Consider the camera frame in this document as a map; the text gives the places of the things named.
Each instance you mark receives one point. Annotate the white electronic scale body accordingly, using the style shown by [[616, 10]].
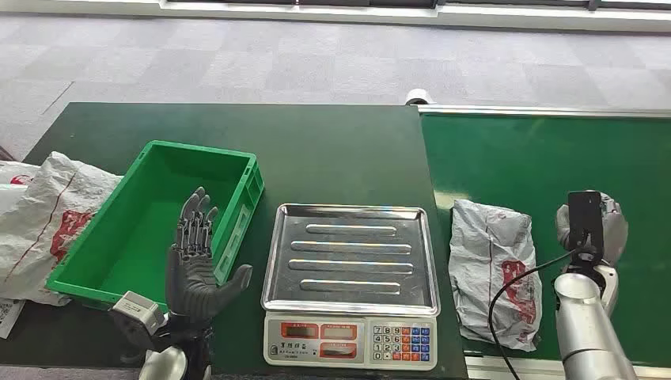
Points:
[[314, 346]]

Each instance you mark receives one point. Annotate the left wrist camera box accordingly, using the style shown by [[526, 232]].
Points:
[[137, 312]]

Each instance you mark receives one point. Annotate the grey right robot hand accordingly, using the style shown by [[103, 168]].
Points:
[[614, 231]]

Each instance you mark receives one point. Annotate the green plastic crate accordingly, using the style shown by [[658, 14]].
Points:
[[136, 231]]

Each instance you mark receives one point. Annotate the grey package with red print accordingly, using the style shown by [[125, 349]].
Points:
[[487, 262]]

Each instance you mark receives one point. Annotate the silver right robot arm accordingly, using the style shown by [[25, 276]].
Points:
[[582, 325]]

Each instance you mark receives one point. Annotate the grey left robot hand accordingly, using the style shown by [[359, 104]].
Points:
[[191, 286]]

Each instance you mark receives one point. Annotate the white conveyor roller end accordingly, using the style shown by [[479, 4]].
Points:
[[419, 97]]

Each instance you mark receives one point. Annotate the steel scale tray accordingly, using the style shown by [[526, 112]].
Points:
[[351, 272]]

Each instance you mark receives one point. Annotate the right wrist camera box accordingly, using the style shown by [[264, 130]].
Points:
[[585, 220]]

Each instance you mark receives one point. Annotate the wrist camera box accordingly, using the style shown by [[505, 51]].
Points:
[[585, 220], [137, 312]]

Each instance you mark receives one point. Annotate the white paper label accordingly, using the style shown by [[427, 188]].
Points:
[[8, 314]]

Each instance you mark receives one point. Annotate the small white package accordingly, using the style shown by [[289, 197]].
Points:
[[13, 170]]

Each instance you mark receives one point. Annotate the silver conveyor side rail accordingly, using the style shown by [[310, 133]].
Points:
[[524, 367], [550, 110]]

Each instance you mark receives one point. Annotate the large white crumpled package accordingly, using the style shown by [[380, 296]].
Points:
[[47, 210]]

